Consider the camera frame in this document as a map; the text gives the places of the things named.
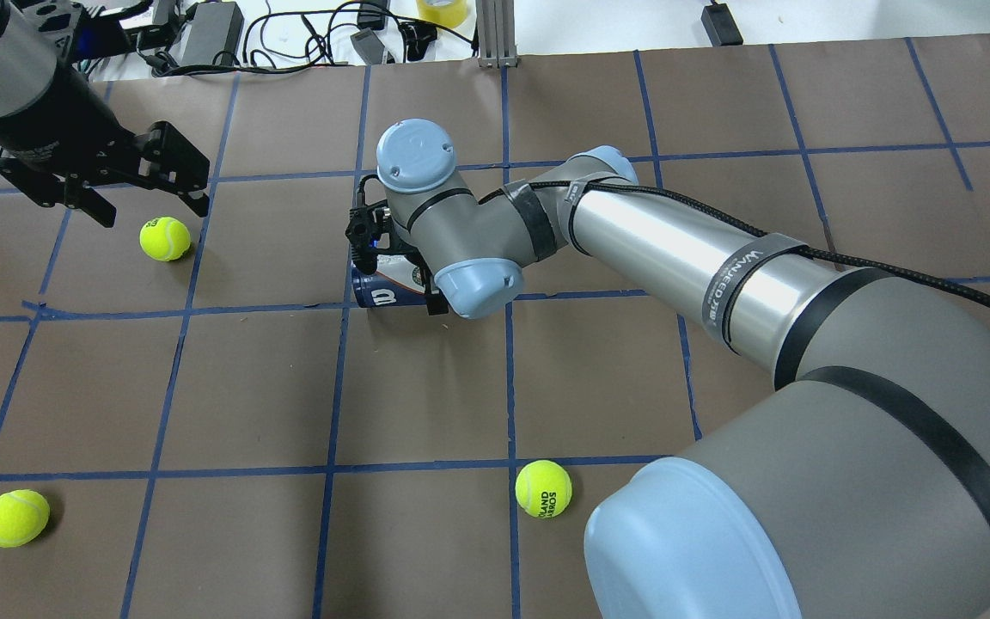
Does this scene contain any black power adapter brick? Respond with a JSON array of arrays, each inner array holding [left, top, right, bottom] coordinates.
[[178, 1, 244, 66]]

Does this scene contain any tennis ball near far base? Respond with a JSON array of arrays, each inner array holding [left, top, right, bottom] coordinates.
[[515, 461, 573, 518]]

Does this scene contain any blue white tennis ball can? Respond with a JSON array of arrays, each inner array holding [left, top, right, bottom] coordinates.
[[350, 254, 448, 315]]

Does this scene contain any tennis ball centre left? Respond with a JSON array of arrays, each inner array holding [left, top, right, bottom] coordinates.
[[138, 217, 192, 262]]

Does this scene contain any aluminium frame post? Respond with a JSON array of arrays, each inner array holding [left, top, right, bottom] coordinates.
[[475, 0, 519, 68]]

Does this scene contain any brown paper mat blue grid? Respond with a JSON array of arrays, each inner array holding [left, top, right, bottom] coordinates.
[[0, 34, 990, 618]]

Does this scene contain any yellow tape roll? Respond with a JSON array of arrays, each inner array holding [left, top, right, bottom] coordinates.
[[415, 0, 470, 30]]

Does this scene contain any tennis ball with black print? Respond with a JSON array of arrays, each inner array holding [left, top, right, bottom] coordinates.
[[0, 489, 51, 549]]

